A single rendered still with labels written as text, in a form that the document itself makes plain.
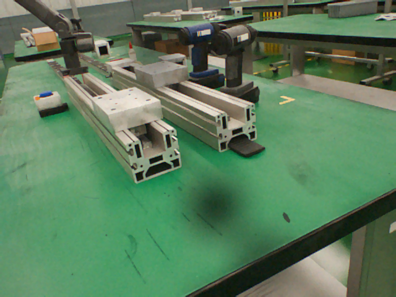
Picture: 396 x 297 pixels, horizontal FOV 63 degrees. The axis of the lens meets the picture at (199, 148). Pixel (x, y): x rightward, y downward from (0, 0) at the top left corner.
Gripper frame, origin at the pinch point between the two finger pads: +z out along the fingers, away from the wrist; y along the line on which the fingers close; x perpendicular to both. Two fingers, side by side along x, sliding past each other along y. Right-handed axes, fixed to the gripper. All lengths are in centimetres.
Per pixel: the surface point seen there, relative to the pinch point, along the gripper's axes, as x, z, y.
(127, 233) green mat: -100, -2, -13
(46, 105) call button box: -22.6, -2.6, -14.9
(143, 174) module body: -87, -3, -5
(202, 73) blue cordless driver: -44, -7, 34
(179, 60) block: -22.1, -8.1, 36.6
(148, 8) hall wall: 1069, 30, 462
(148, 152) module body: -85, -6, -3
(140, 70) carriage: -44.7, -12.5, 12.0
